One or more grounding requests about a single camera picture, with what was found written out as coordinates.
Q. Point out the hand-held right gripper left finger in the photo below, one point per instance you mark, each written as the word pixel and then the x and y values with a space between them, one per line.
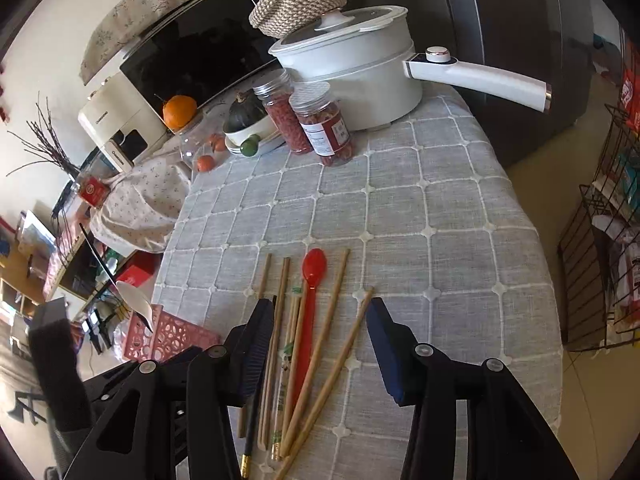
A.
pixel 257 355

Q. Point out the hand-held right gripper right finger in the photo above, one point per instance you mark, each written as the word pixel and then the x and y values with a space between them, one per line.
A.
pixel 387 355

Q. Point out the pale green-printed bamboo chopstick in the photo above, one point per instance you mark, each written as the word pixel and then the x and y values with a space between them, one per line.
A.
pixel 284 360
pixel 296 310

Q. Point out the wooden chopsticks bundle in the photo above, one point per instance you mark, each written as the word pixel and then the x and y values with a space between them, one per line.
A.
pixel 345 350

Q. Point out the red perforated plastic basket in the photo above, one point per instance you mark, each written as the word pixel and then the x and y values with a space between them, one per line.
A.
pixel 175 335

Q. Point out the black chopstick with gold end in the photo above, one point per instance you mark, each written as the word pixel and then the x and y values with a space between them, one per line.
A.
pixel 248 440

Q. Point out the red plastic spoon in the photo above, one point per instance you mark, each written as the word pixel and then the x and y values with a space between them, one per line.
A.
pixel 314 266

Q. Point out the red tissue box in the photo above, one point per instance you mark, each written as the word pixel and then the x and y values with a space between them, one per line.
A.
pixel 137 272

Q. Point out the grey checked tablecloth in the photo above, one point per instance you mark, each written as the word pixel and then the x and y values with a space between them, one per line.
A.
pixel 425 185

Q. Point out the floral fabric cover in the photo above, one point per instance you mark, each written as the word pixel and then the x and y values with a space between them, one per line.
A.
pixel 140 205

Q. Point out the small tangerine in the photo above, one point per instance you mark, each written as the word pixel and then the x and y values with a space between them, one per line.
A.
pixel 205 163
pixel 219 143

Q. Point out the black chair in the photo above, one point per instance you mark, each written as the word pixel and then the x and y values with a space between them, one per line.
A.
pixel 55 370

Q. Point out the green lime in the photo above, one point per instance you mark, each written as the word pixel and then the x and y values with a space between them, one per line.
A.
pixel 249 146

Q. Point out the white ceramic bowl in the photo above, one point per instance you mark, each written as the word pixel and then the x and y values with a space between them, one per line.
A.
pixel 240 137

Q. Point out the clear glass jar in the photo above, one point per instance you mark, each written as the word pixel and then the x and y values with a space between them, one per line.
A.
pixel 192 142

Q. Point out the small red box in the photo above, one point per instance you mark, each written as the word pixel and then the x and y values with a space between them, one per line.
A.
pixel 94 191

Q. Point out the labelled jar of red berries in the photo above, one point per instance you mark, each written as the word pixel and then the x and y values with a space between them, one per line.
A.
pixel 325 130

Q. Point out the tall jar of red berries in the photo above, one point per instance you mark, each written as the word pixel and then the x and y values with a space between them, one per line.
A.
pixel 282 115

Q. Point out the dark green squash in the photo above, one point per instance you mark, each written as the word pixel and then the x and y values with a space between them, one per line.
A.
pixel 242 112

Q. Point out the large orange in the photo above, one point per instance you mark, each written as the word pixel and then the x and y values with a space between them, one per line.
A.
pixel 180 112

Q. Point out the cream white appliance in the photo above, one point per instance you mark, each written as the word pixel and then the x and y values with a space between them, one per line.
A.
pixel 120 115

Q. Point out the dried branches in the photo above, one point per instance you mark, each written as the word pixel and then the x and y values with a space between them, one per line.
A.
pixel 50 145

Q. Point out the black television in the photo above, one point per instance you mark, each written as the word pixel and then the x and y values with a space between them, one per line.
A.
pixel 200 50

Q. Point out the dark grey refrigerator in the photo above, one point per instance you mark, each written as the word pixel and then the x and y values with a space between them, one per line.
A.
pixel 525 20

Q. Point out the floral cloth runner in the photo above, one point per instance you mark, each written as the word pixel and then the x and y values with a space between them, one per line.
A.
pixel 140 5

